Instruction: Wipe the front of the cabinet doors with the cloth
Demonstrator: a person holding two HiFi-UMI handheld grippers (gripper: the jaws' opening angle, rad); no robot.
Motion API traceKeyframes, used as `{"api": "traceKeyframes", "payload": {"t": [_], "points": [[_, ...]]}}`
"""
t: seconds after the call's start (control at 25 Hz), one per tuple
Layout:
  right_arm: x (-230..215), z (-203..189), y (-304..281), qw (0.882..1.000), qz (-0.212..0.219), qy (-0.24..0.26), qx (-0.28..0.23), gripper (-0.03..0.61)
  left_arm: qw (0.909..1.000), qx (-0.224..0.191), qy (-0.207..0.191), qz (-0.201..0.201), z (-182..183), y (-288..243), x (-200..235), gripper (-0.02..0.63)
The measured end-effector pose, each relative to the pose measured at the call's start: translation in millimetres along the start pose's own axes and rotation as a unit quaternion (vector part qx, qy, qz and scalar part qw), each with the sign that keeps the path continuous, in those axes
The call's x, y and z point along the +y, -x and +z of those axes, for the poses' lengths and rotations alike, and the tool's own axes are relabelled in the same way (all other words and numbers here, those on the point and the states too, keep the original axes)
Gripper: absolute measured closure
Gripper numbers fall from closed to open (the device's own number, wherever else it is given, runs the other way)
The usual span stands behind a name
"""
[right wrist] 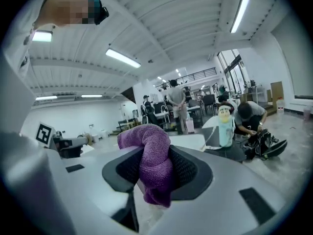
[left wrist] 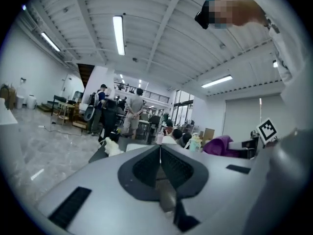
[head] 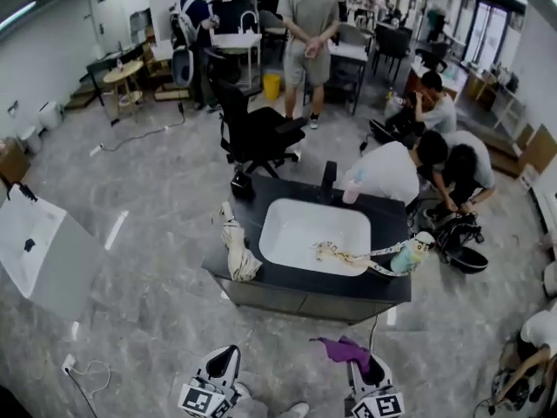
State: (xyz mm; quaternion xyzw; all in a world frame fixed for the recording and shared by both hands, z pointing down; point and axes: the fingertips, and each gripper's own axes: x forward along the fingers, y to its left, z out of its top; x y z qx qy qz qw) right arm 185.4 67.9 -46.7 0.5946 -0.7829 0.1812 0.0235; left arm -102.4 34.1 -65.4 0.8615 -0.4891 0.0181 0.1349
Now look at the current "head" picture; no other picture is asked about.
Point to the black sink faucet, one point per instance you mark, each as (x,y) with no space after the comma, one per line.
(326,181)

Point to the person's grey trousers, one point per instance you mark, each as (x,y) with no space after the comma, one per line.
(270,409)

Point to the black office chair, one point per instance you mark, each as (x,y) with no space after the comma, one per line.
(257,129)

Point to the dark wooden sink cabinet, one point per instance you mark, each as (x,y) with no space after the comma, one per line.
(391,216)

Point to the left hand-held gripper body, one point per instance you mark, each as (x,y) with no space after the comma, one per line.
(200,401)

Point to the person's white shoe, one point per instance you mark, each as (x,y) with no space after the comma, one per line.
(243,392)
(298,409)

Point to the white shelf table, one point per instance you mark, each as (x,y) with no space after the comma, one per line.
(505,98)

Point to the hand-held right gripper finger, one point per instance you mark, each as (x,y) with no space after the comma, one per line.
(356,379)
(378,375)

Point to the white dining table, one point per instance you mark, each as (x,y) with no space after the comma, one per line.
(348,52)

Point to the purple cloth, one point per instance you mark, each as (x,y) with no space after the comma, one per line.
(344,351)

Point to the brown wooden cabinet door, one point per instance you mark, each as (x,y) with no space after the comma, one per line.
(348,309)
(265,296)

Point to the black shell backpack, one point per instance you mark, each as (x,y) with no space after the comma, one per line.
(387,131)
(470,259)

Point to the yellow bin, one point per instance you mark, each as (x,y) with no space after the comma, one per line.
(272,87)

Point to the pink bottle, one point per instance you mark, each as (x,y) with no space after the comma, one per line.
(351,190)

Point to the white square tub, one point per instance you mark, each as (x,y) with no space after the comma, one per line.
(65,268)

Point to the glass entrance door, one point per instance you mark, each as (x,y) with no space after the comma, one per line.
(491,28)

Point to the leaning cardboard boards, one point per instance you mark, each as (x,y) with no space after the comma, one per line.
(541,146)

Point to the black table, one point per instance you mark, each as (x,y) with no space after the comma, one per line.
(109,61)

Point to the white sink stand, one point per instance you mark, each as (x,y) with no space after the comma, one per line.
(237,39)

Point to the beige folded umbrella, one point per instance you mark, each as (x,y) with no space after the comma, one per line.
(241,259)

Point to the small white power strip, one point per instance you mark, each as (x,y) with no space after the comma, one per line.
(96,149)

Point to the person's right white shoe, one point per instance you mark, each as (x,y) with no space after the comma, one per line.
(298,409)

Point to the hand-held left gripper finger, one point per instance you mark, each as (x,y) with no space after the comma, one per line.
(234,372)
(203,366)

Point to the white sink basin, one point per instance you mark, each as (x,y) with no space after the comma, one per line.
(304,233)

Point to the black tub drain plug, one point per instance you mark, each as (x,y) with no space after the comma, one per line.
(28,244)

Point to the small black box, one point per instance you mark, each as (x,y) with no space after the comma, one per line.
(240,185)

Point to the black tub faucet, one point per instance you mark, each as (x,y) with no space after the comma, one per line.
(27,192)

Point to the small white bin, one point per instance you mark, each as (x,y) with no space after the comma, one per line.
(30,139)

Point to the black dining chair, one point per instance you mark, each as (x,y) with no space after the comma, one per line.
(391,44)

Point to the ceiling tube light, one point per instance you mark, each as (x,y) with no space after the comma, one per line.
(17,15)

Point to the white and black backpack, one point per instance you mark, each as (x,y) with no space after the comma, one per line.
(183,65)

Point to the open cardboard box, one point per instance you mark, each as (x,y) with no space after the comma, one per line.
(13,161)

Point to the large white bin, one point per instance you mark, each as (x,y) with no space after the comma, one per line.
(51,116)

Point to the wooden steps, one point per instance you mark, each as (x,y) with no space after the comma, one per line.
(85,98)

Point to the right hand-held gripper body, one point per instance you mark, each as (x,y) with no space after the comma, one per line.
(378,407)

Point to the person's left white shoe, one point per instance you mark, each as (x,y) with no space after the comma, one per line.
(243,392)

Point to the teal cartoon water bottle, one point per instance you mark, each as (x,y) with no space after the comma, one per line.
(407,259)

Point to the wooden platform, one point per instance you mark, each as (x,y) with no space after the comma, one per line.
(500,155)

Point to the round wooden side table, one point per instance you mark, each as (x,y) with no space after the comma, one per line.
(124,69)

